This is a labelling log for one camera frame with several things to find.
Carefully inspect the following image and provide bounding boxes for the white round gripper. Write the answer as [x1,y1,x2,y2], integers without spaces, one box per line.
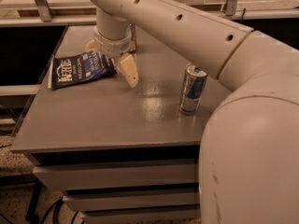
[85,27,139,88]

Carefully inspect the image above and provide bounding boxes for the blue Kettle chip bag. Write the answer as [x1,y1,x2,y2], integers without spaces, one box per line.
[48,50,117,90]

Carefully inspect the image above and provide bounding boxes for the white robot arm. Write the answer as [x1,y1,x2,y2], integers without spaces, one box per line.
[90,0,299,224]

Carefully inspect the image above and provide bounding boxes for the brown orange soda can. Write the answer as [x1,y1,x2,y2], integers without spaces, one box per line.
[129,23,137,53]

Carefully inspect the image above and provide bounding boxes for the silver blue Red Bull can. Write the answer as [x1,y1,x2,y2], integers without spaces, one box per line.
[179,63,207,114]

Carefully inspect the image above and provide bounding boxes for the grey drawer cabinet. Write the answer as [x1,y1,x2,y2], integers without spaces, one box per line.
[11,30,215,224]

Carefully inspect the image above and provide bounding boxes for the metal window frame rail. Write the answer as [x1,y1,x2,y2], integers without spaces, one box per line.
[0,0,299,21]

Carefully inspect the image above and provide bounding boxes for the black floor cables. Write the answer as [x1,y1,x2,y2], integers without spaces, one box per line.
[0,198,83,224]

